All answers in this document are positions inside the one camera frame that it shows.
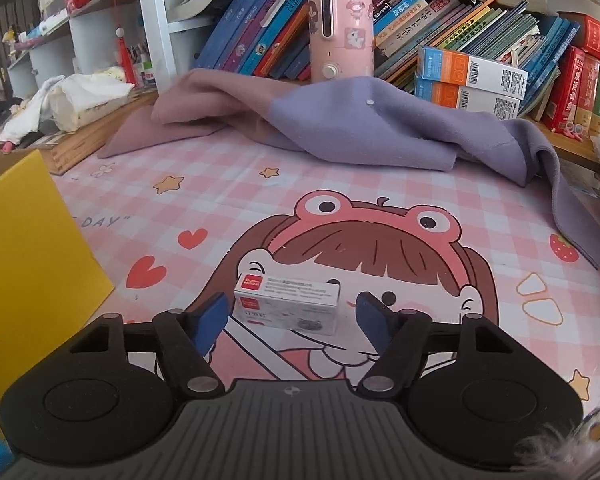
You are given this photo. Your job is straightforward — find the cream tissue box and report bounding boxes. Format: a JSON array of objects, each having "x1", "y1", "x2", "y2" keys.
[{"x1": 50, "y1": 72, "x2": 134, "y2": 134}]

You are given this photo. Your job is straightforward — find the small white staples box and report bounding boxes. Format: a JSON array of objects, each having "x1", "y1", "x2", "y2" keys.
[{"x1": 231, "y1": 274, "x2": 342, "y2": 336}]

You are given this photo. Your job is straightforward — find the wooden bookshelf with white frame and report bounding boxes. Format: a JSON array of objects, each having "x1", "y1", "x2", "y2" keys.
[{"x1": 135, "y1": 0, "x2": 600, "y2": 172}]

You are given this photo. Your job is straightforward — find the pile of clothes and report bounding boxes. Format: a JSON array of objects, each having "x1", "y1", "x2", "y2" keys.
[{"x1": 0, "y1": 72, "x2": 67, "y2": 154}]

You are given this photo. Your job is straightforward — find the pink and purple cloth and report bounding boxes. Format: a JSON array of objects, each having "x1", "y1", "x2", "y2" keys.
[{"x1": 97, "y1": 67, "x2": 600, "y2": 271}]

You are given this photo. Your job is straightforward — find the wooden chess box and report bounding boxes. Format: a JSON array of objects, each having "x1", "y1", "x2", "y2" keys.
[{"x1": 30, "y1": 90, "x2": 162, "y2": 177}]

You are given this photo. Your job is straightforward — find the pink cylindrical appliance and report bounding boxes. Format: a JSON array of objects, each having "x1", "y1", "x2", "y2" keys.
[{"x1": 306, "y1": 0, "x2": 376, "y2": 84}]

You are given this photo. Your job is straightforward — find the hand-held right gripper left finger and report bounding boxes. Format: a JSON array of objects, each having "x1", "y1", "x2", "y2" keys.
[{"x1": 65, "y1": 291, "x2": 229, "y2": 395}]

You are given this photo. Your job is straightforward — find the red tassel ornament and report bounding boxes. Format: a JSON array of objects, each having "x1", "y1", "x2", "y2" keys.
[{"x1": 112, "y1": 0, "x2": 139, "y2": 87}]

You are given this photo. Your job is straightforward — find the orange and blue carton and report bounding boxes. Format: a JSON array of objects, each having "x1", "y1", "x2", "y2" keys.
[
  {"x1": 417, "y1": 46, "x2": 529, "y2": 101},
  {"x1": 414, "y1": 75, "x2": 522, "y2": 122}
]

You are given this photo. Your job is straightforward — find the row of leaning blue books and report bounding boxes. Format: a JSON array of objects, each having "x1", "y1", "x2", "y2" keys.
[{"x1": 172, "y1": 0, "x2": 581, "y2": 97}]

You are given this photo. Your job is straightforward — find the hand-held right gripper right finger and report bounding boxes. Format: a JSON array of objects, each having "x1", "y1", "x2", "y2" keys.
[{"x1": 355, "y1": 290, "x2": 523, "y2": 395}]

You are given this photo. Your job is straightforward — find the stack of red dictionaries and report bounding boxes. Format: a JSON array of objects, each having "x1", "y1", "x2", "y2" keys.
[{"x1": 540, "y1": 12, "x2": 600, "y2": 134}]

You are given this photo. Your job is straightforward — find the fuzzy grey sleeve cuff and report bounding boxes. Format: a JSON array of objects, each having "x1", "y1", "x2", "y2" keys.
[{"x1": 515, "y1": 400, "x2": 600, "y2": 477}]

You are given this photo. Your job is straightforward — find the white shelf unit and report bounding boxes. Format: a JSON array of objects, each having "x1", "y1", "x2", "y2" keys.
[{"x1": 7, "y1": 0, "x2": 152, "y2": 97}]

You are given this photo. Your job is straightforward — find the yellow cardboard box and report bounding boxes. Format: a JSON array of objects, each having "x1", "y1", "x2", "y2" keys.
[{"x1": 0, "y1": 147, "x2": 116, "y2": 392}]

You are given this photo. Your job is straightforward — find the pink checked tablecloth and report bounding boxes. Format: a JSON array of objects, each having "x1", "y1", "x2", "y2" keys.
[{"x1": 45, "y1": 130, "x2": 600, "y2": 402}]

